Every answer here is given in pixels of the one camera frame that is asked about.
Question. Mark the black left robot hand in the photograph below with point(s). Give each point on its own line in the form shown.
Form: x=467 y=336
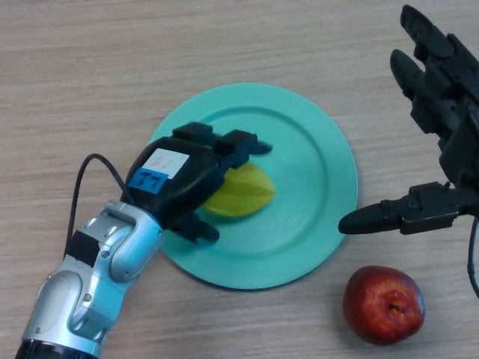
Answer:
x=176 y=179

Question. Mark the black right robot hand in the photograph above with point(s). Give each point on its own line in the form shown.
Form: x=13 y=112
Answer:
x=460 y=149

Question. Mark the yellow starfruit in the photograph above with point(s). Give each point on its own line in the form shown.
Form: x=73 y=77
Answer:
x=245 y=194

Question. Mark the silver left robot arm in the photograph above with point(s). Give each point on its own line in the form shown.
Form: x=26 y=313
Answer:
x=86 y=284

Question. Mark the green round plate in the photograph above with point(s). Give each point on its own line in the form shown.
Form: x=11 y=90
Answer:
x=299 y=209

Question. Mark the red apple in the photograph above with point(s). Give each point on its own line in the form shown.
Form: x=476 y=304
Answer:
x=381 y=304

